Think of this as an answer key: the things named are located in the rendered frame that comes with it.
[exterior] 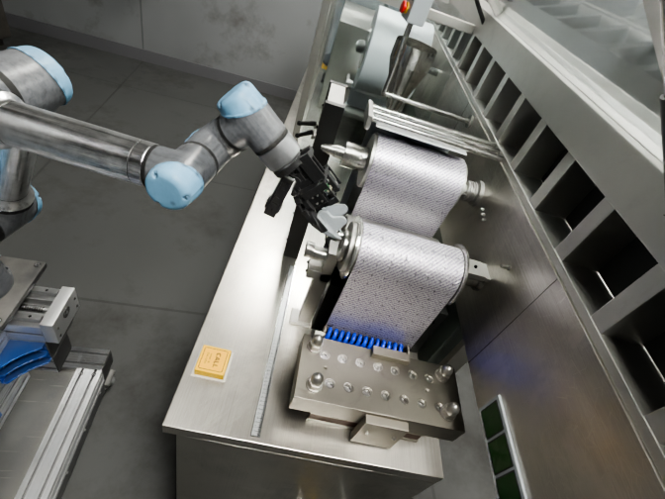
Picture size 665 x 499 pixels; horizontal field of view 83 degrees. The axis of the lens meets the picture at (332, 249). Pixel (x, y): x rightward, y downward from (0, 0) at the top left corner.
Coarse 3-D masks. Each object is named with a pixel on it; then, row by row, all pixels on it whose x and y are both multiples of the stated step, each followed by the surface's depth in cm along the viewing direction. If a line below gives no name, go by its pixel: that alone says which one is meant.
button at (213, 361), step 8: (208, 352) 92; (216, 352) 92; (224, 352) 93; (200, 360) 90; (208, 360) 90; (216, 360) 91; (224, 360) 92; (200, 368) 88; (208, 368) 89; (216, 368) 90; (224, 368) 90; (208, 376) 90; (216, 376) 90
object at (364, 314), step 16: (336, 304) 88; (352, 304) 88; (368, 304) 87; (384, 304) 87; (400, 304) 87; (336, 320) 93; (352, 320) 92; (368, 320) 92; (384, 320) 91; (400, 320) 91; (416, 320) 90; (432, 320) 90; (368, 336) 96; (384, 336) 95; (400, 336) 95; (416, 336) 94
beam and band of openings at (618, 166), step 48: (480, 0) 151; (480, 48) 128; (528, 48) 97; (480, 96) 121; (528, 96) 89; (576, 96) 73; (528, 144) 85; (576, 144) 69; (624, 144) 59; (528, 192) 82; (576, 192) 73; (624, 192) 56; (576, 240) 64; (624, 240) 61; (576, 288) 61; (624, 288) 60; (624, 336) 54; (624, 384) 49
